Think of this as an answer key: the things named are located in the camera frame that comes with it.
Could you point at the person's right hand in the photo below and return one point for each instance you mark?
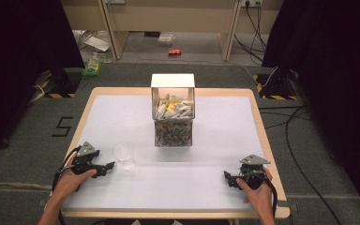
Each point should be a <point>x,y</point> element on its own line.
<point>259,198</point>

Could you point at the clear glass cup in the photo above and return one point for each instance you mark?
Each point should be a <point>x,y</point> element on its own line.
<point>124,154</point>

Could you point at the person's left hand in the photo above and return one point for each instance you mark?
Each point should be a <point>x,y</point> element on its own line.
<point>70,184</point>

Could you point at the black stand base striped tape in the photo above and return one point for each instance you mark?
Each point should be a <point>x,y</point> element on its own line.
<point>61,84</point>
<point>276,86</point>

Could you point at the green plastic packet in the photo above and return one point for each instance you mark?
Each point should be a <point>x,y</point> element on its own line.
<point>92,68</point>

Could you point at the black curtain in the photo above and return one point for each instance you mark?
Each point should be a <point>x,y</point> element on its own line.
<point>15,62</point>
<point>340,78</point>

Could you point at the beige wooden desk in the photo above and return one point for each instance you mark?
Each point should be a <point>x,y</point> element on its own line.
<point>172,15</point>

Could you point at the white wall socket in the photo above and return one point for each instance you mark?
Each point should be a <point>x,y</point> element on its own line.
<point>251,2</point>

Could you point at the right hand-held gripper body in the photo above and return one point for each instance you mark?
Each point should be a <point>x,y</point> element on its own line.
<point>253,170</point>

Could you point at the pile of white packets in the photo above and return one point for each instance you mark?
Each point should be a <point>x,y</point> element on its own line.
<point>173,109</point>

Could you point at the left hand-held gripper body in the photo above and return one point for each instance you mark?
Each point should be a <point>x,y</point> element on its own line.
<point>86,156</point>

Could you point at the red can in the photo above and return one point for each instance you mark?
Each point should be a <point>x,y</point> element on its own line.
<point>174,52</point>

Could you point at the wooden table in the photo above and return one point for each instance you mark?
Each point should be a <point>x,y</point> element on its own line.
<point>268,175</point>

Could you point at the crumpled clear plastic wrapping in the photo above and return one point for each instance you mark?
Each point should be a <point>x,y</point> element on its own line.
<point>92,42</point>

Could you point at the clear plastic bag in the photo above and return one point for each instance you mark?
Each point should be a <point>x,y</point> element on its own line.
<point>166,39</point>

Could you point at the pile of dark packets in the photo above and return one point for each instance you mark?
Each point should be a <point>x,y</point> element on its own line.
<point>173,132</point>

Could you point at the clear box with white lid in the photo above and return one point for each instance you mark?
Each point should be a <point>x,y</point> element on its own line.
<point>172,100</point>

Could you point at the white table mat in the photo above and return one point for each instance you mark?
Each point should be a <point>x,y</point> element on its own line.
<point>168,184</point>

